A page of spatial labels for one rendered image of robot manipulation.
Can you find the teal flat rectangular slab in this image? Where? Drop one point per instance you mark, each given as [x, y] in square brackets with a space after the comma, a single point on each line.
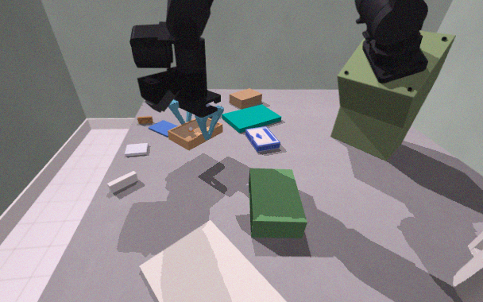
[252, 117]

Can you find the blue flat square pad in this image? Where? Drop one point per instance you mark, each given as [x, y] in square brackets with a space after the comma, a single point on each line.
[162, 127]

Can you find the white and blue cardboard box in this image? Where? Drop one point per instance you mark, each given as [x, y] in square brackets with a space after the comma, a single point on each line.
[262, 139]

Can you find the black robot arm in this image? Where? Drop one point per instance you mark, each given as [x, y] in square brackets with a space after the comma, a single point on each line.
[392, 53]

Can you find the white flat rectangular box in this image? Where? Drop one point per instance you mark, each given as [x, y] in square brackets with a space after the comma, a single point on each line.
[136, 149]

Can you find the wooden ball maze tray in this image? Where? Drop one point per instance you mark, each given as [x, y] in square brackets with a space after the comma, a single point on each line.
[189, 135]

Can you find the tan rectangular block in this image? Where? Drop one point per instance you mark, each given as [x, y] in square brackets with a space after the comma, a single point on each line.
[245, 98]

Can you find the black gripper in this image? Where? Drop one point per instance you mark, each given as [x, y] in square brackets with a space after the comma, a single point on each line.
[199, 108]

